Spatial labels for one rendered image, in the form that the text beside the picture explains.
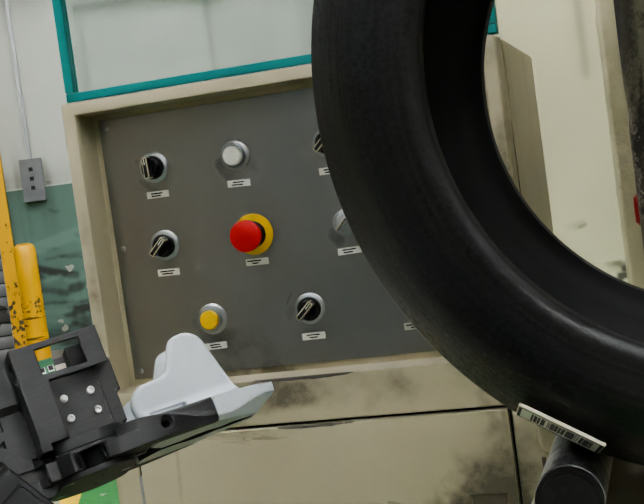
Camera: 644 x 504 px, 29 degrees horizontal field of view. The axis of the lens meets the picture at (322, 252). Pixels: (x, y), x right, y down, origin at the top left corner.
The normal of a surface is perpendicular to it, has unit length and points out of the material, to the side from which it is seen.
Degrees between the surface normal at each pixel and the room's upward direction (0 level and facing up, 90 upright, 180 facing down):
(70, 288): 90
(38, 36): 90
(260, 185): 90
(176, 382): 69
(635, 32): 90
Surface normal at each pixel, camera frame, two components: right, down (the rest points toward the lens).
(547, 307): -0.36, 0.24
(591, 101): 0.11, 0.04
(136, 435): 0.16, -0.29
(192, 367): 0.36, -0.37
